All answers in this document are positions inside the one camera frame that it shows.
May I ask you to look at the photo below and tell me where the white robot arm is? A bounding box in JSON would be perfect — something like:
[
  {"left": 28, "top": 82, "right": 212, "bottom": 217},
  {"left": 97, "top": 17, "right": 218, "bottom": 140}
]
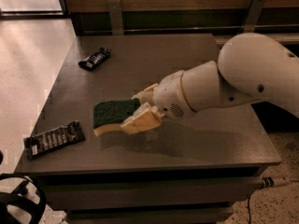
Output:
[{"left": 121, "top": 33, "right": 299, "bottom": 134}]

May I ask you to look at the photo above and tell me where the small black snack bar wrapper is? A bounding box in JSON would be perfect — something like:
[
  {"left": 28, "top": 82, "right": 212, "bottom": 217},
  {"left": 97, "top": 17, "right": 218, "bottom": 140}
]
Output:
[{"left": 78, "top": 48, "right": 111, "bottom": 71}]

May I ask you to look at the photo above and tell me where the metal bracket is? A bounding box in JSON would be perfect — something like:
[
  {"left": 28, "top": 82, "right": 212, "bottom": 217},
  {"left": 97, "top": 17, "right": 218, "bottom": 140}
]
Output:
[
  {"left": 107, "top": 0, "right": 124, "bottom": 35},
  {"left": 243, "top": 0, "right": 266, "bottom": 33}
]

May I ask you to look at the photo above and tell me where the black chair base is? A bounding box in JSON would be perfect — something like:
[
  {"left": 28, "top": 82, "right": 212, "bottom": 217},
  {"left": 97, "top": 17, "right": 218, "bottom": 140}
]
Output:
[{"left": 0, "top": 174, "right": 47, "bottom": 224}]

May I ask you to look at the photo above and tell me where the black rxbar chocolate wrapper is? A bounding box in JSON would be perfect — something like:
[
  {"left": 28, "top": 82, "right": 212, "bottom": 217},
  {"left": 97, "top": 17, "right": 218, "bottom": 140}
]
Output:
[{"left": 23, "top": 120, "right": 85, "bottom": 160}]

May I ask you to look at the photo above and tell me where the grey drawer cabinet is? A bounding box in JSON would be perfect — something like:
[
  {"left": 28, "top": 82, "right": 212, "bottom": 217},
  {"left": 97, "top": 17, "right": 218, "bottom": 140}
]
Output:
[{"left": 17, "top": 35, "right": 280, "bottom": 224}]

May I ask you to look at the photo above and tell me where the right metal bracket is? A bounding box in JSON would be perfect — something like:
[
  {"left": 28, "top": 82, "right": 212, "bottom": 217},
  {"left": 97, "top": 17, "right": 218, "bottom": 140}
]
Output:
[{"left": 243, "top": 0, "right": 266, "bottom": 33}]

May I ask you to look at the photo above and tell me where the left metal bracket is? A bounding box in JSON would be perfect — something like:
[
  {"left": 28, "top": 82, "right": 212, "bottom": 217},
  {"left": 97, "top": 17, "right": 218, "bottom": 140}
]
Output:
[{"left": 107, "top": 0, "right": 124, "bottom": 35}]

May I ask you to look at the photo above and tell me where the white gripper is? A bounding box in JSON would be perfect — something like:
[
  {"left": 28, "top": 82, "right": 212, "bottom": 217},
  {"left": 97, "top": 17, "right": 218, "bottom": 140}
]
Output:
[{"left": 121, "top": 70, "right": 196, "bottom": 134}]

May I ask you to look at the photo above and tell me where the green and yellow sponge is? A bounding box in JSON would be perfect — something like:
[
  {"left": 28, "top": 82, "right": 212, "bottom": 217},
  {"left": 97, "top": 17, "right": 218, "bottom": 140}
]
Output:
[{"left": 93, "top": 98, "right": 140, "bottom": 136}]

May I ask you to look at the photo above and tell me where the black cable with connector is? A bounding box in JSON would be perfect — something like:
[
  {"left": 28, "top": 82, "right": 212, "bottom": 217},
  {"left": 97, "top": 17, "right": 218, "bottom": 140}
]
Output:
[{"left": 247, "top": 176, "right": 299, "bottom": 224}]

